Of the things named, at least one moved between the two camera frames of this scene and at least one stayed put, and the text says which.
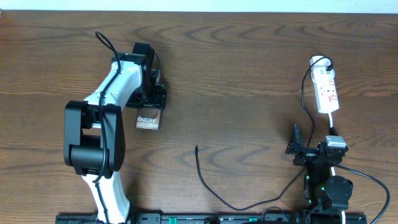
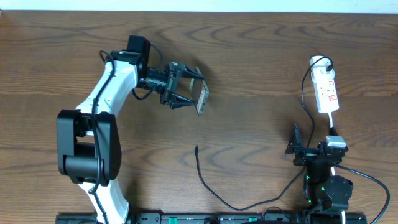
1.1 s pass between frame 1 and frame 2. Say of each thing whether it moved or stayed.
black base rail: stayed
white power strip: stayed
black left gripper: moved
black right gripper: stayed
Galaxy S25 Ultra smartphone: moved
